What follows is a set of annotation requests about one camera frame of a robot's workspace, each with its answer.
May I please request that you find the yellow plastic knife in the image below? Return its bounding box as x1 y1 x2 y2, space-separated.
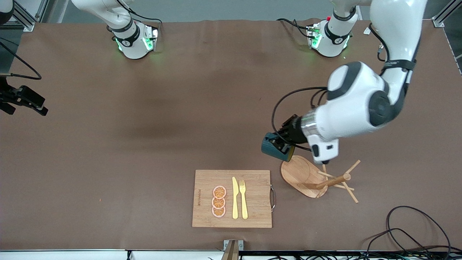
232 177 239 220

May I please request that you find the yellow plastic fork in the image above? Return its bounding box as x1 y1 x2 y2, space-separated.
239 180 249 220

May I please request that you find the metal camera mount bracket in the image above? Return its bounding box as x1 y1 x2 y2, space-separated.
221 239 244 260

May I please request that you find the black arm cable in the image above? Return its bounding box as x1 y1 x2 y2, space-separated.
0 40 42 80
271 87 329 152

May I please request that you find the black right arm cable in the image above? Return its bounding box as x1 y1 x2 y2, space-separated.
0 40 42 80

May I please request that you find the aluminium frame profile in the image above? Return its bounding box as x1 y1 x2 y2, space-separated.
432 0 462 27
13 0 49 32

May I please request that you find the black looped cable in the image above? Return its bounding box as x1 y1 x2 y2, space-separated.
366 228 430 259
386 206 452 259

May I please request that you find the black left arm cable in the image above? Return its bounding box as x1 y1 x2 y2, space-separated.
271 87 329 152

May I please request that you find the black cable along table edge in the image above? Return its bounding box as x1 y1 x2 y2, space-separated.
240 251 462 260

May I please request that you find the bamboo cutting board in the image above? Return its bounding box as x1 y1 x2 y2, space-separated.
192 170 276 229

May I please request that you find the wooden mug rack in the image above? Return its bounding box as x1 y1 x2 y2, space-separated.
281 155 361 204

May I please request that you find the dark green mug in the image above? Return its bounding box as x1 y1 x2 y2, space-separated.
261 132 295 162

